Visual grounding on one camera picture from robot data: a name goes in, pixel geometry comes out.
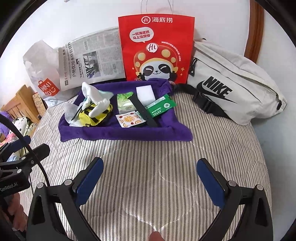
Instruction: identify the black cable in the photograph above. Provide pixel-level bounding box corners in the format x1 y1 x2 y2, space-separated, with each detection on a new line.
0 113 51 187

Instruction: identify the orange fruit print sachet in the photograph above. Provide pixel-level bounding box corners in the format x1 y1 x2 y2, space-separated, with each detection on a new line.
115 111 146 128

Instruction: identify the folded newspaper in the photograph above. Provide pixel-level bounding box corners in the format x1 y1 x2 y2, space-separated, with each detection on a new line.
58 27 125 91

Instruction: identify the black watch strap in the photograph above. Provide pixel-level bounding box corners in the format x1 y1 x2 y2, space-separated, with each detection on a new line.
128 95 159 128

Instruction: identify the green tissue pack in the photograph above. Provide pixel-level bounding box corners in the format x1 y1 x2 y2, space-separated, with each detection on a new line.
117 91 136 114

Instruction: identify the purple plush toy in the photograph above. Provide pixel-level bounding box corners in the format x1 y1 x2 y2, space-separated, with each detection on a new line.
0 111 13 138

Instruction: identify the yellow black pouch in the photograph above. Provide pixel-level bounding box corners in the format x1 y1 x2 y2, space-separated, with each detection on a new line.
78 103 113 127

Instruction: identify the red panda paper bag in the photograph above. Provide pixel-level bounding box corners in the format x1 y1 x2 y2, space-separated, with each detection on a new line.
118 14 195 84

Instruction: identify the white Nike waist bag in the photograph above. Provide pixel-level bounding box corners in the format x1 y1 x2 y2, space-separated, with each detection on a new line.
175 40 287 126

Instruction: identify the striped bed quilt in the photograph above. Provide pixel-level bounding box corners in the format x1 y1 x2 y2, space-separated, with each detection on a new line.
31 92 272 240

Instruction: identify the white Miniso plastic bag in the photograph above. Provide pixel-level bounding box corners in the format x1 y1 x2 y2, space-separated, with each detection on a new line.
23 40 80 108

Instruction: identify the person's right hand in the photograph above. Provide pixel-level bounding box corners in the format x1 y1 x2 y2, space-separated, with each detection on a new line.
149 232 165 241

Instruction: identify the white plush toy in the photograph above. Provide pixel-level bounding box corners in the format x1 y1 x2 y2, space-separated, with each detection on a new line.
13 117 37 138

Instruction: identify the person's left hand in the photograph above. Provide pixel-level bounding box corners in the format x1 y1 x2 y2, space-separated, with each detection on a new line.
4 193 28 232

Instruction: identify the wooden door frame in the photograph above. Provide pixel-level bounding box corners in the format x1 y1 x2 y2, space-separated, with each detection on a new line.
244 0 264 63

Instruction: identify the green wet wipe sachet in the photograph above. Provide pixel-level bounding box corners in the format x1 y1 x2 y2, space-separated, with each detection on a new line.
145 94 177 118

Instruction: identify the purple fleece towel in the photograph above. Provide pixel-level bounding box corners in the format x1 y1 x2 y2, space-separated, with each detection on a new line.
58 79 193 142

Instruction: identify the white sponge block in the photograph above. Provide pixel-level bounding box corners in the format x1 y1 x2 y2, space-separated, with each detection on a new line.
136 85 156 107

